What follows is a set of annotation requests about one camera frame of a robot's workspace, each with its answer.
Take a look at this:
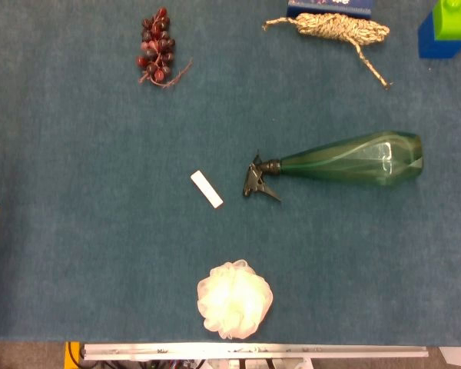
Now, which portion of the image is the white mesh bath sponge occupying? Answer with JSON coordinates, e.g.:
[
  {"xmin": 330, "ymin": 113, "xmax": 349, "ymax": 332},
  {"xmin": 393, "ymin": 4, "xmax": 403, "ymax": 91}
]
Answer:
[{"xmin": 196, "ymin": 259, "xmax": 274, "ymax": 341}]

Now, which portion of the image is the red grape bunch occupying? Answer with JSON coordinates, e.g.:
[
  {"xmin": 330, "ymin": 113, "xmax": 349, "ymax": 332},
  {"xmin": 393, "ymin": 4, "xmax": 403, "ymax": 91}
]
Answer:
[{"xmin": 135, "ymin": 6, "xmax": 194, "ymax": 89}]

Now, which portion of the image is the white paper sheet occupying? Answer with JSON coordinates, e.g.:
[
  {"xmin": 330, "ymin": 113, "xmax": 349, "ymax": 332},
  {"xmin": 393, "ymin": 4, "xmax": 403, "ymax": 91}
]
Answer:
[{"xmin": 437, "ymin": 345, "xmax": 461, "ymax": 369}]

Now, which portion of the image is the green toy building block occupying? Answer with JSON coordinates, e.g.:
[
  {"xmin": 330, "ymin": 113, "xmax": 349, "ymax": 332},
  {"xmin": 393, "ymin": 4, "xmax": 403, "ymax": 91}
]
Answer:
[{"xmin": 431, "ymin": 0, "xmax": 461, "ymax": 42}]

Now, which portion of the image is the beige braided rope bundle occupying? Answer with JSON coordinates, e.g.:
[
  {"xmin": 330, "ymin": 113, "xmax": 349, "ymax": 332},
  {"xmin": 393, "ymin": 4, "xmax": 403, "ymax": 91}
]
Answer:
[{"xmin": 262, "ymin": 12, "xmax": 393, "ymax": 91}]

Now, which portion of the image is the blue printed box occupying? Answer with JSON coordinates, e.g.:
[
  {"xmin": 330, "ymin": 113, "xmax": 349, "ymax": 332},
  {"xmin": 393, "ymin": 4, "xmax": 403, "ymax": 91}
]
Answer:
[{"xmin": 286, "ymin": 0, "xmax": 373, "ymax": 20}]

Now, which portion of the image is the green plastic spray bottle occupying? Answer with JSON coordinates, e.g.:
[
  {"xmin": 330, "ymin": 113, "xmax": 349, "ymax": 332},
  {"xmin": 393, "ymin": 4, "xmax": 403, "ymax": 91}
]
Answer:
[{"xmin": 241, "ymin": 131, "xmax": 423, "ymax": 203}]

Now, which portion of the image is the aluminium profile rail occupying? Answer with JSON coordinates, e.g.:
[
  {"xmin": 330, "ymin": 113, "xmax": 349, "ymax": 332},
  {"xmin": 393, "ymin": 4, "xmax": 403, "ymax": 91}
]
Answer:
[{"xmin": 79, "ymin": 342, "xmax": 429, "ymax": 361}]

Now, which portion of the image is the blue felt table cover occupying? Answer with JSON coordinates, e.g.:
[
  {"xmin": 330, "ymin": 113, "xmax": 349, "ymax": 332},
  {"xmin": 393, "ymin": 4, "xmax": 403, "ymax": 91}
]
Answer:
[{"xmin": 0, "ymin": 0, "xmax": 461, "ymax": 347}]

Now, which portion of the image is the blue toy building block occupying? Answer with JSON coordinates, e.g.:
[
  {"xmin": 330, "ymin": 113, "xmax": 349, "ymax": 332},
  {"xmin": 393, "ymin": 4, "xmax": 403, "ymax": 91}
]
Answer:
[{"xmin": 418, "ymin": 10, "xmax": 461, "ymax": 60}]

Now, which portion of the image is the yellow frame part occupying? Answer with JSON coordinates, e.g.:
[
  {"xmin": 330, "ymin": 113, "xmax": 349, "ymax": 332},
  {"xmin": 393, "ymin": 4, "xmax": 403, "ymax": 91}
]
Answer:
[{"xmin": 65, "ymin": 341, "xmax": 81, "ymax": 369}]

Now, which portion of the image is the white rectangular bar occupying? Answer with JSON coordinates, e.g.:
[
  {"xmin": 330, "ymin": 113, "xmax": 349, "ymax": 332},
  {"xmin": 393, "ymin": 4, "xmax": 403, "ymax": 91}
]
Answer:
[{"xmin": 190, "ymin": 170, "xmax": 224, "ymax": 210}]

